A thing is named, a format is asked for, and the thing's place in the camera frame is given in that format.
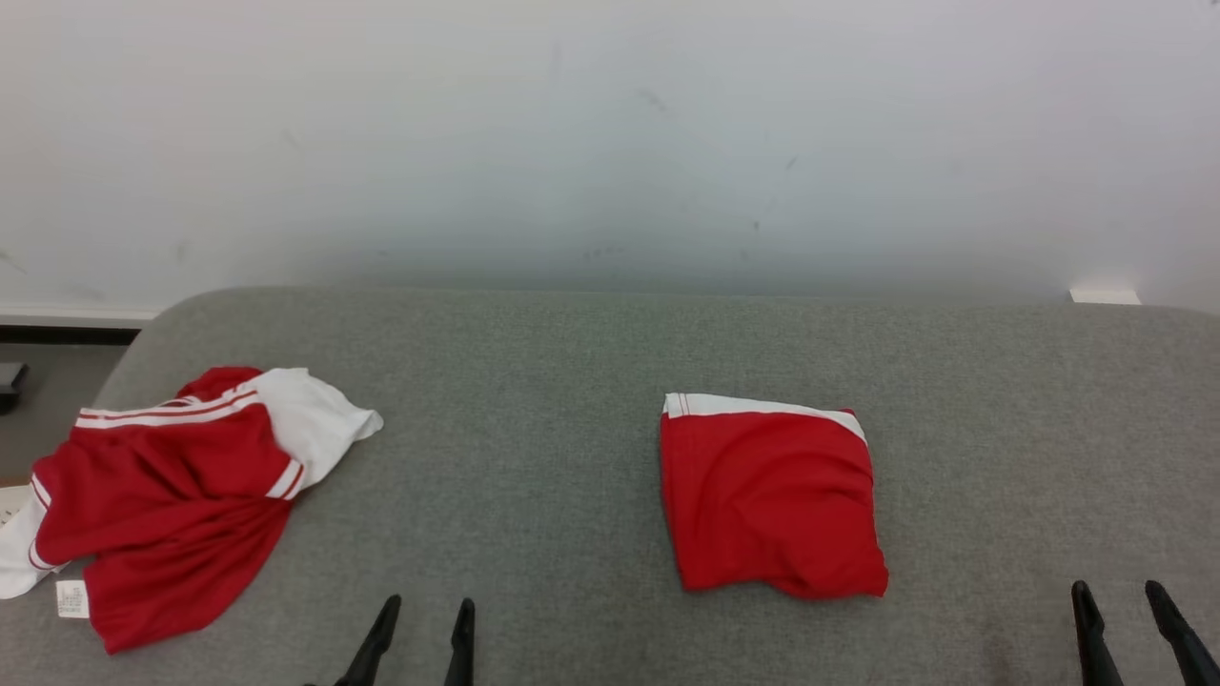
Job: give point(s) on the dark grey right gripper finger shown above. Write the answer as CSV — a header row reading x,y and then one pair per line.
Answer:
x,y
1177,629
1091,638

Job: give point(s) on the white baseboard strip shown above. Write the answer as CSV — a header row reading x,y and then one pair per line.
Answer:
x,y
67,317

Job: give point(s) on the white perforated laundry basket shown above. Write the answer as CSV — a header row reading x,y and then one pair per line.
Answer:
x,y
8,500

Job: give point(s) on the red shorts with white hem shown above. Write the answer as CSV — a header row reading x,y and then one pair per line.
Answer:
x,y
772,505

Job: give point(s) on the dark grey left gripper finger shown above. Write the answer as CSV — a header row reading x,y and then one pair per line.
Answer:
x,y
462,648
379,634

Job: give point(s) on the dark grey floor stand base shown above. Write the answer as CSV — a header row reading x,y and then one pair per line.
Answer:
x,y
10,381

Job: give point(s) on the small white wall box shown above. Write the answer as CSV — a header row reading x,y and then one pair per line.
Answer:
x,y
1104,296

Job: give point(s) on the red and white striped jersey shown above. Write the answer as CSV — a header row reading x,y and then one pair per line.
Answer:
x,y
172,505

